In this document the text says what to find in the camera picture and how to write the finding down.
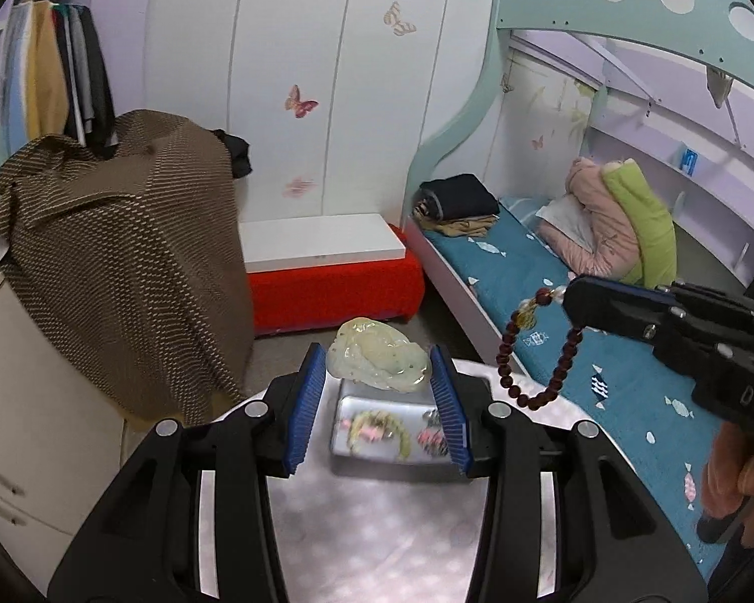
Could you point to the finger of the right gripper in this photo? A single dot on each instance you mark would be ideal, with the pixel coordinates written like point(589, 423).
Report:
point(593, 286)

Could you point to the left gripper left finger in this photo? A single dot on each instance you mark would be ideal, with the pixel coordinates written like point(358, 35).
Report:
point(293, 401)

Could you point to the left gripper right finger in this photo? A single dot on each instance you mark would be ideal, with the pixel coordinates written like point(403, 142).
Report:
point(461, 402)

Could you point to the pale green jade pendant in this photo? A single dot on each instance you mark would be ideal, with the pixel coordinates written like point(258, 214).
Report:
point(375, 354)

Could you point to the small pink charm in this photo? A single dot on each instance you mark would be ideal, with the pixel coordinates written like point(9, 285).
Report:
point(433, 442)

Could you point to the grey metal jewelry box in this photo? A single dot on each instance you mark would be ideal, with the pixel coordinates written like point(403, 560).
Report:
point(374, 436)

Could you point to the person's right hand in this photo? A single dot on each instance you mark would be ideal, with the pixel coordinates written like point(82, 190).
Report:
point(728, 477)

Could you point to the pink padded jacket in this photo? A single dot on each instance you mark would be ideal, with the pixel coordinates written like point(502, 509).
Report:
point(616, 241)

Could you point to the green blanket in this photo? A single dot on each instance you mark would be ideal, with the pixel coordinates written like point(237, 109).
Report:
point(652, 223)

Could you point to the white pillow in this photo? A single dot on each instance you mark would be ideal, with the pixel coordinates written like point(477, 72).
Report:
point(567, 217)

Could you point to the blue patterned mattress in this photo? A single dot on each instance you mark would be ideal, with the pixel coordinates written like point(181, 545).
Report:
point(641, 403)

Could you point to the red bench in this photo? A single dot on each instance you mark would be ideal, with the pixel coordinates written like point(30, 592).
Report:
point(319, 298)

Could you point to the folded dark clothes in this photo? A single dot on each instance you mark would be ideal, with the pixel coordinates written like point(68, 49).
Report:
point(457, 206)

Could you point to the white board on bench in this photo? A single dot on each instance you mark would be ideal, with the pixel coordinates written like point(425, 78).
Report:
point(309, 242)

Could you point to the faded pink butterfly sticker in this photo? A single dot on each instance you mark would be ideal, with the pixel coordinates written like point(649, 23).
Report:
point(298, 187)

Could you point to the brown polka dot cloth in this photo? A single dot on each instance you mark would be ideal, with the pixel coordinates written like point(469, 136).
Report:
point(130, 262)

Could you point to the beige cabinet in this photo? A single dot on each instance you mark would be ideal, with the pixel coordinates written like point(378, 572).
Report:
point(60, 445)

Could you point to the black garment behind cloth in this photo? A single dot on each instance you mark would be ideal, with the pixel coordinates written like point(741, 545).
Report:
point(239, 150)

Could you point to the white wardrobe doors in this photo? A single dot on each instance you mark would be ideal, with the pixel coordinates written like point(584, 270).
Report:
point(230, 64)

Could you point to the beige butterfly sticker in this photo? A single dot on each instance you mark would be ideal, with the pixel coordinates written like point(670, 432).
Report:
point(394, 20)

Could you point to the hanging clothes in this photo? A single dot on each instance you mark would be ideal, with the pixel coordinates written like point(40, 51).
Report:
point(55, 79)

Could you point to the purple shelf unit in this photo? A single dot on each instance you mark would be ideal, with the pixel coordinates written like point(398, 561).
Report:
point(0, 44)

